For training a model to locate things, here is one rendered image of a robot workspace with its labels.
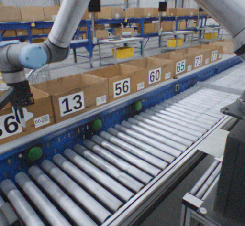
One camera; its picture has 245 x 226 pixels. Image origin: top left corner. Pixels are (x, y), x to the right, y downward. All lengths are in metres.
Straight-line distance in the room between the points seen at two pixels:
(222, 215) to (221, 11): 0.68
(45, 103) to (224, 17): 0.93
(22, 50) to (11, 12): 5.00
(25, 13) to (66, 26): 5.12
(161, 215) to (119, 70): 1.21
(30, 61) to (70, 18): 0.22
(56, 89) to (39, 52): 0.66
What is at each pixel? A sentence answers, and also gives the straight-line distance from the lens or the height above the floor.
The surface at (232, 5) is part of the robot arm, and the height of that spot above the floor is 1.44.
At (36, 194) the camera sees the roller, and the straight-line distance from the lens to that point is 1.02.
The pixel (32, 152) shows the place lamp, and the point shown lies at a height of 0.83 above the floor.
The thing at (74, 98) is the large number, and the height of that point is 1.00.
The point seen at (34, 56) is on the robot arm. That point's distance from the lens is 0.86.
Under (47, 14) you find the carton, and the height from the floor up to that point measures 1.54.
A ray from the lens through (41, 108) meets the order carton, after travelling 1.17.
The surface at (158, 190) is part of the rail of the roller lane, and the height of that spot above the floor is 0.71.
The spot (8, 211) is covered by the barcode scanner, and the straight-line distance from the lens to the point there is 0.49.
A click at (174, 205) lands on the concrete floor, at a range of 1.93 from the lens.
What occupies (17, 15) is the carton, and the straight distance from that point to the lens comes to 5.90.
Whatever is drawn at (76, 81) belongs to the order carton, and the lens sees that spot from 1.58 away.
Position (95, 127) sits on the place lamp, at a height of 0.80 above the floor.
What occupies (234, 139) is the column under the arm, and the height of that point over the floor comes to 1.07.
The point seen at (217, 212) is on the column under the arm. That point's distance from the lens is 0.91.
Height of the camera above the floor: 1.42
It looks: 23 degrees down
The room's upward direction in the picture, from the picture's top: 2 degrees counter-clockwise
